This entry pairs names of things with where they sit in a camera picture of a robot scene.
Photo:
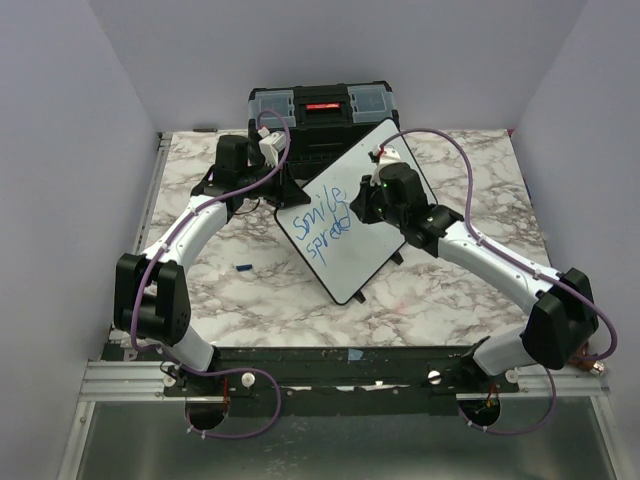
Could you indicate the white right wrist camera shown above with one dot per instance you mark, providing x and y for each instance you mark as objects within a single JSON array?
[{"x": 382, "y": 156}]

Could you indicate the black plastic toolbox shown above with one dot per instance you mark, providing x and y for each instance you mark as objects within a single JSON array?
[{"x": 324, "y": 121}]

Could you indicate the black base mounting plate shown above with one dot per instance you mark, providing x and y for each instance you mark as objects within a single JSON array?
[{"x": 324, "y": 381}]

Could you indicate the aluminium frame rail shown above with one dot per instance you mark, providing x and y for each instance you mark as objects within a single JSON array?
[{"x": 119, "y": 375}]

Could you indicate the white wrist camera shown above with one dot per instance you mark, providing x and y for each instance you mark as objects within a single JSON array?
[
  {"x": 382, "y": 156},
  {"x": 271, "y": 145}
]

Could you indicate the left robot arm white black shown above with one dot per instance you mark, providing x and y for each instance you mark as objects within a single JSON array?
[{"x": 151, "y": 300}]

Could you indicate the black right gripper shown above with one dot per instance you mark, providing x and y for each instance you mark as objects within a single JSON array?
[{"x": 360, "y": 204}]

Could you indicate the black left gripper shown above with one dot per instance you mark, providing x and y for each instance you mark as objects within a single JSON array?
[{"x": 287, "y": 192}]

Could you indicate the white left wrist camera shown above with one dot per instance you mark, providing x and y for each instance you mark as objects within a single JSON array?
[{"x": 271, "y": 145}]

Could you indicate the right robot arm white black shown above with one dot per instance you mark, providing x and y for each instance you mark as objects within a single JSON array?
[{"x": 560, "y": 320}]

